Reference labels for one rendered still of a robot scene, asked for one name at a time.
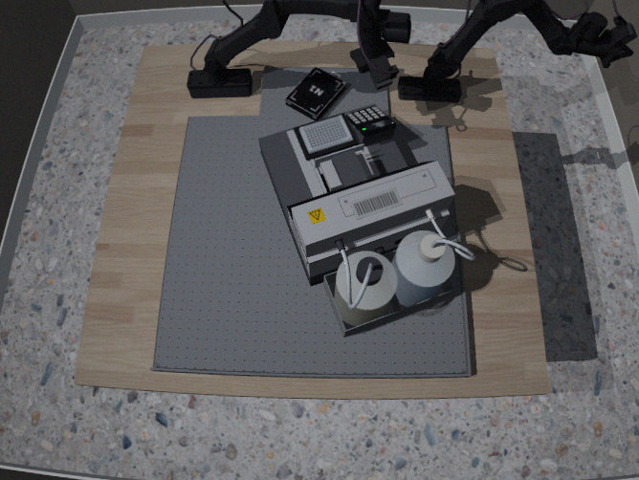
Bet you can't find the grey flexible hose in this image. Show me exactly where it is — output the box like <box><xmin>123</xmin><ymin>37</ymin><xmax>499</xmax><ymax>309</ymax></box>
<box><xmin>341</xmin><ymin>250</ymin><xmax>374</xmax><ymax>310</ymax></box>

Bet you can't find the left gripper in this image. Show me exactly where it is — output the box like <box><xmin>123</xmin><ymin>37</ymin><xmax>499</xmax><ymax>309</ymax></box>
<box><xmin>589</xmin><ymin>17</ymin><xmax>634</xmax><ymax>68</ymax></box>

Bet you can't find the white flexible hose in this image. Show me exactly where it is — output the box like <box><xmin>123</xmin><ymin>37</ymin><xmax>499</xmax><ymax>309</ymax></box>
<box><xmin>431</xmin><ymin>218</ymin><xmax>476</xmax><ymax>261</ymax></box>

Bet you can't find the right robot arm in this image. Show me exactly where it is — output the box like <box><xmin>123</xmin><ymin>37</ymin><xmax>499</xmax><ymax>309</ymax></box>
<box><xmin>187</xmin><ymin>0</ymin><xmax>411</xmax><ymax>89</ymax></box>

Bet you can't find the white rectangular well plate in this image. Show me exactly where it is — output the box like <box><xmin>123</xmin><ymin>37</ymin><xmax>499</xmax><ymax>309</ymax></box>
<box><xmin>299</xmin><ymin>115</ymin><xmax>353</xmax><ymax>154</ymax></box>

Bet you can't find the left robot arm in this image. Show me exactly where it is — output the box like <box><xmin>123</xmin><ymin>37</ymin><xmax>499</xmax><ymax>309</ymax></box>
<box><xmin>399</xmin><ymin>0</ymin><xmax>607</xmax><ymax>98</ymax></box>

